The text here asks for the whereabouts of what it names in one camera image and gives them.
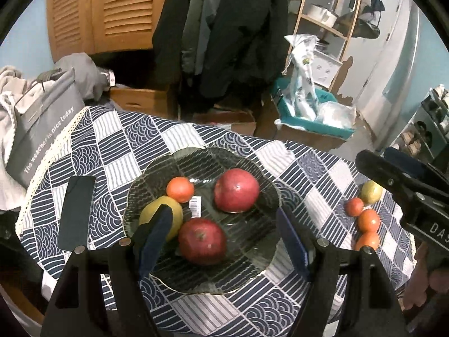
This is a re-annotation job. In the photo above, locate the white drawer box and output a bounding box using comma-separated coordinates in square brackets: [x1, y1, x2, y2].
[309, 49, 342, 90]

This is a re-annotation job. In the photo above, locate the pile of light clothes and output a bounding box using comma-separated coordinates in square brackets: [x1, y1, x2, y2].
[0, 65, 41, 211]

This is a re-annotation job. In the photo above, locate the blue white patterned tablecloth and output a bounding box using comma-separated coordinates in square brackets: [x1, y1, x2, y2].
[16, 104, 416, 337]

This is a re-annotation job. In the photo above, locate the small cardboard box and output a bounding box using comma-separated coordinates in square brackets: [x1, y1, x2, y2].
[192, 109, 256, 136]

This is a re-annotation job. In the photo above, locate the dark glass plate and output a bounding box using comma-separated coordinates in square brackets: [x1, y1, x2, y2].
[123, 146, 283, 295]

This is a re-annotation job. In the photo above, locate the wooden louvered wardrobe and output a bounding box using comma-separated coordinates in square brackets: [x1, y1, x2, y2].
[45, 0, 176, 64]

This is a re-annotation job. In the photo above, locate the white pot with lid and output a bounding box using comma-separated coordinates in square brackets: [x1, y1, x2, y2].
[308, 3, 339, 27]

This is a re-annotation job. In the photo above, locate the group of shoes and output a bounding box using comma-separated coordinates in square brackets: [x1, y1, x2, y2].
[400, 88, 449, 151]

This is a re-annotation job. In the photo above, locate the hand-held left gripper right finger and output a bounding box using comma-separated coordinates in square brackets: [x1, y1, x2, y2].
[275, 208, 409, 337]

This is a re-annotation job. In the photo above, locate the wooden shelf rack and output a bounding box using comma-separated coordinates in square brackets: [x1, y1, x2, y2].
[284, 0, 365, 90]

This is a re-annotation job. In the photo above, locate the dark hanging hat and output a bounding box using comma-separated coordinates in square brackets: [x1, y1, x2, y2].
[338, 10, 381, 39]

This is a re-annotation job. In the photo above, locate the large cardboard box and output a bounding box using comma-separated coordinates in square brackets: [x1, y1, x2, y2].
[260, 95, 355, 151]

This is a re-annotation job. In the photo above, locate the white door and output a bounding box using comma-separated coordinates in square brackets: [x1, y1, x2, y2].
[358, 0, 418, 113]

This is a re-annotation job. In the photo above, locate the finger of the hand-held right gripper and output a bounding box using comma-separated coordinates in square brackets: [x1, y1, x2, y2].
[383, 146, 446, 190]
[355, 149, 421, 215]

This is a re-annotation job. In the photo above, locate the wooden drawer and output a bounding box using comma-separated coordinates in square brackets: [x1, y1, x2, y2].
[109, 88, 179, 118]

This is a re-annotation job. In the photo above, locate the grey fabric storage bag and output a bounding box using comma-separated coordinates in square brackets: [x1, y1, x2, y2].
[6, 67, 86, 188]

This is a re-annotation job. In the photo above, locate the grey jacket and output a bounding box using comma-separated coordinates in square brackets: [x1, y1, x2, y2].
[182, 0, 221, 76]

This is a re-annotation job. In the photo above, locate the grey garment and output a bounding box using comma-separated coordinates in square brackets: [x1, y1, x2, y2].
[52, 53, 111, 102]

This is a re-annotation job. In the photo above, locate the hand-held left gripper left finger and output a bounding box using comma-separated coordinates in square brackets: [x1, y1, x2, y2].
[40, 204, 174, 337]

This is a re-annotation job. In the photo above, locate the black smartphone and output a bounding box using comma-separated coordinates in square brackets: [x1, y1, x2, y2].
[58, 176, 96, 253]

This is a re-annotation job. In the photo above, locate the metal shoe rack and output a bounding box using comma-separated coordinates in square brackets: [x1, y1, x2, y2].
[388, 84, 449, 162]

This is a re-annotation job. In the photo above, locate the dark green coat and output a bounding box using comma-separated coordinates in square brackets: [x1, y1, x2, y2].
[152, 0, 197, 88]

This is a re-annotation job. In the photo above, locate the teal plastic bin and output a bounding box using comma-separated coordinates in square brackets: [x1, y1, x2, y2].
[270, 77, 356, 139]

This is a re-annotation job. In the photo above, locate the red apple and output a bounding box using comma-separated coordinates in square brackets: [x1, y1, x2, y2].
[178, 218, 227, 265]
[214, 168, 261, 213]

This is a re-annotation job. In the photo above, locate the clear plastic bag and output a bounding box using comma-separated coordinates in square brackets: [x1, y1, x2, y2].
[316, 101, 356, 130]

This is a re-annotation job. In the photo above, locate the black coat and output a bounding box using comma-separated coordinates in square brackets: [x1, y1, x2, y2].
[198, 0, 290, 88]

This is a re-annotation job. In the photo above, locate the person's right hand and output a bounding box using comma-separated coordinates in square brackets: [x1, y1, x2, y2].
[403, 244, 449, 311]

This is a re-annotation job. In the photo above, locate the yellow mango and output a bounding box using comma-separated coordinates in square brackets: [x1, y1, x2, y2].
[358, 180, 384, 205]
[139, 195, 184, 241]

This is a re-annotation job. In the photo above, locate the orange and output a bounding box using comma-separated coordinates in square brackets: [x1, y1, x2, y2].
[355, 232, 380, 251]
[358, 209, 381, 233]
[166, 176, 195, 203]
[344, 197, 364, 216]

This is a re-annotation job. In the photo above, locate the olive cloth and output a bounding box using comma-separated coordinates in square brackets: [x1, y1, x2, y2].
[37, 70, 69, 83]

